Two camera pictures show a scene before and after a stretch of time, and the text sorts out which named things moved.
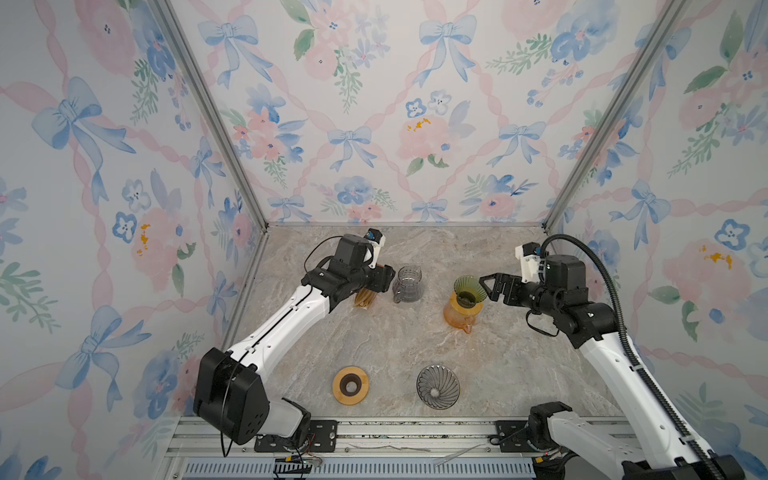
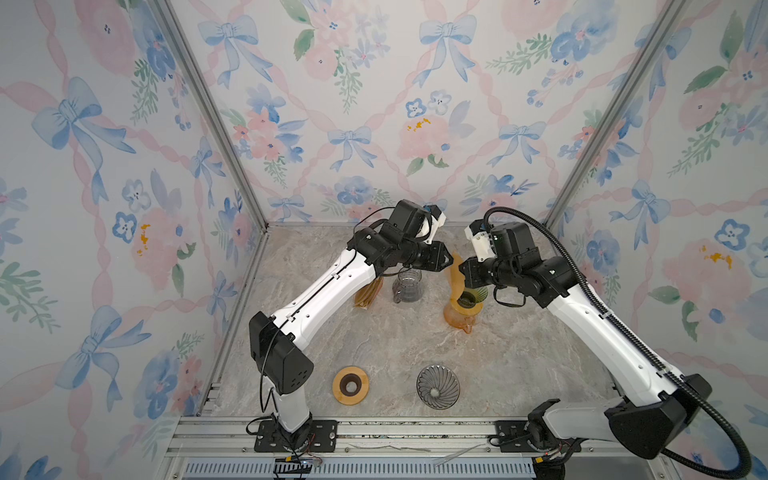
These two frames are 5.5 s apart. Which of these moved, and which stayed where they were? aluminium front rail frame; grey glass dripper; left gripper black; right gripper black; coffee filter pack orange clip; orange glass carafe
Moved: right gripper black; left gripper black
Stayed: grey glass dripper; coffee filter pack orange clip; aluminium front rail frame; orange glass carafe
